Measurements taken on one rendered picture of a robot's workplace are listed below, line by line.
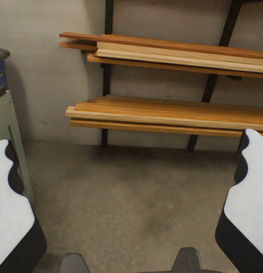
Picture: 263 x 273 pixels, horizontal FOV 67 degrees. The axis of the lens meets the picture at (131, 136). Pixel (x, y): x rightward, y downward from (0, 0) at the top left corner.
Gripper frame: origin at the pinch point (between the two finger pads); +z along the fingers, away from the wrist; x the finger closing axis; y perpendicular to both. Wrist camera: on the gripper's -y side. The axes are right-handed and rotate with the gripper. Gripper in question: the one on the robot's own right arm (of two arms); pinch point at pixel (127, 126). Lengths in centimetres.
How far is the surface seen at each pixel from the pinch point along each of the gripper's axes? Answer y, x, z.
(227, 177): 138, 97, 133
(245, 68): 28, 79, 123
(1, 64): 25, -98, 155
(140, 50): 15, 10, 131
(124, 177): 124, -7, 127
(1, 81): 37, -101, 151
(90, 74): 42, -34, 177
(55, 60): 28, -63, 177
